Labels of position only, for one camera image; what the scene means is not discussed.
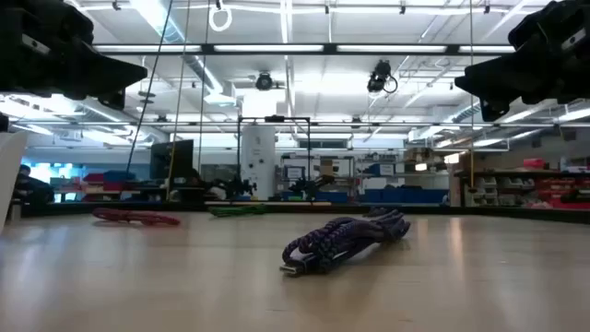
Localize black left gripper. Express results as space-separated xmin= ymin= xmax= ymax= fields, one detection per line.
xmin=0 ymin=0 xmax=149 ymax=112

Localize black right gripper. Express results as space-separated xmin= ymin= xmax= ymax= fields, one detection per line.
xmin=454 ymin=0 xmax=590 ymax=124

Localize black hanging cable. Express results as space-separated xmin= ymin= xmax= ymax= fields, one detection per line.
xmin=125 ymin=0 xmax=175 ymax=177

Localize blue storage bin row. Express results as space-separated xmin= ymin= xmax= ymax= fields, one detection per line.
xmin=361 ymin=187 xmax=451 ymax=206

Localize black computer monitor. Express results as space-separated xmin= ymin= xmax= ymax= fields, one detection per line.
xmin=148 ymin=138 xmax=195 ymax=182

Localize person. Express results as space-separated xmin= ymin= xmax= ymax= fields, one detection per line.
xmin=12 ymin=163 xmax=56 ymax=207

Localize small cardboard box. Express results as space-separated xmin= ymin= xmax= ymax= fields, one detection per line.
xmin=318 ymin=159 xmax=340 ymax=177

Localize black round ceiling fixture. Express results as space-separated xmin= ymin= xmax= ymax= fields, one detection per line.
xmin=254 ymin=72 xmax=275 ymax=92

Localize black overhead camera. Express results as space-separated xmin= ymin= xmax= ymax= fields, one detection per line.
xmin=366 ymin=59 xmax=399 ymax=95

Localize overhead frame light bar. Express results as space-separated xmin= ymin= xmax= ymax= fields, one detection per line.
xmin=90 ymin=42 xmax=518 ymax=57

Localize black neighbouring station frame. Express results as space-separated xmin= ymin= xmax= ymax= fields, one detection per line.
xmin=236 ymin=114 xmax=313 ymax=197

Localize white plastic bin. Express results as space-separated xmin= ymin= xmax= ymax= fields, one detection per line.
xmin=0 ymin=130 xmax=30 ymax=232

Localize red braided USB-C cable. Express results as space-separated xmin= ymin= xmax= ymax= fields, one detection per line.
xmin=90 ymin=207 xmax=182 ymax=228

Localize white cylindrical tank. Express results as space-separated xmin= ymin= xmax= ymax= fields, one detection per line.
xmin=240 ymin=124 xmax=277 ymax=202

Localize stacked red blue bins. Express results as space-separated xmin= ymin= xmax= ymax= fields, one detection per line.
xmin=81 ymin=170 xmax=139 ymax=196

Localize storage shelf with bins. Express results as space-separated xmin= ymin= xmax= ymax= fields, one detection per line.
xmin=453 ymin=158 xmax=590 ymax=211

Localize white cable loop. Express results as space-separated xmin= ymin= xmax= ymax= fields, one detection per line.
xmin=207 ymin=0 xmax=233 ymax=33

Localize purple braided USB-C cable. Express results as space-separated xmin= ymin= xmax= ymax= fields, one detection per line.
xmin=279 ymin=207 xmax=412 ymax=278

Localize green braided USB-C cable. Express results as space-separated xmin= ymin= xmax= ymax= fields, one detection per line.
xmin=207 ymin=204 xmax=269 ymax=219

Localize yellow hanging cable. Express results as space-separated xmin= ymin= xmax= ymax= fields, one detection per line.
xmin=165 ymin=0 xmax=192 ymax=200

